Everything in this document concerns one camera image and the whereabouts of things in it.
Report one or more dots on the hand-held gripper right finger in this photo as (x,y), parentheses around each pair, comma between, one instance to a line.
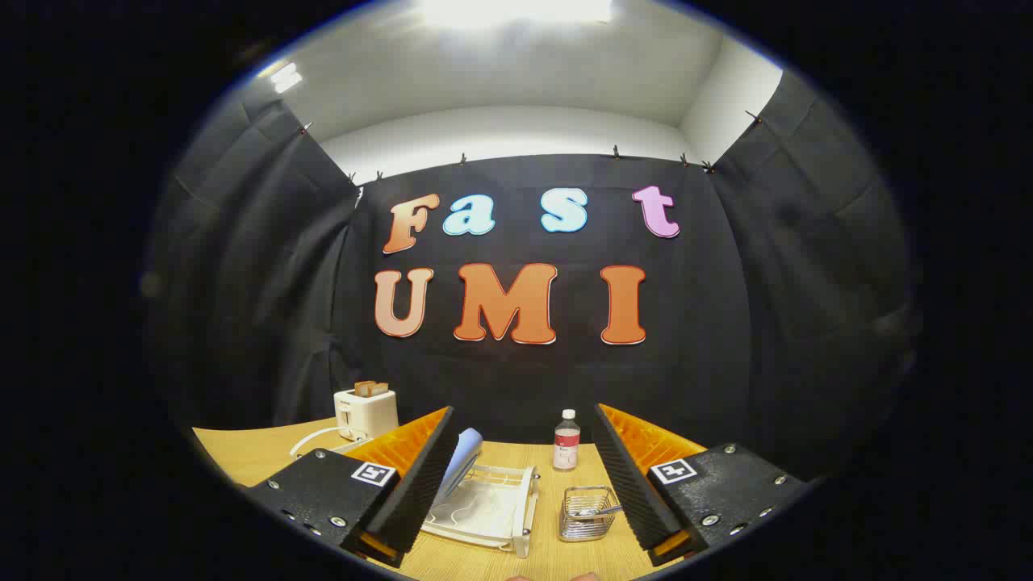
(629,484)

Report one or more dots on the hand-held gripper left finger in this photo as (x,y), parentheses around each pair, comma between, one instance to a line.
(420,484)

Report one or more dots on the light blue plate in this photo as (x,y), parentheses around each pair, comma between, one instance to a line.
(462,460)

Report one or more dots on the white dish rack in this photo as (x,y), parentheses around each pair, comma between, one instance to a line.
(484,508)

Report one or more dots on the clear bottle with red label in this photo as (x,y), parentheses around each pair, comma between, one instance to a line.
(566,448)

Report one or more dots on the white toaster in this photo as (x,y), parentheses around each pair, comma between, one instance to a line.
(371,413)

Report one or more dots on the black backdrop cloth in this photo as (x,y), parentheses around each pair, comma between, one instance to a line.
(516,379)

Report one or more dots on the small ceiling light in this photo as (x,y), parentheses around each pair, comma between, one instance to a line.
(286,77)

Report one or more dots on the large ceiling light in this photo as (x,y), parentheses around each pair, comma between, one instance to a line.
(516,10)

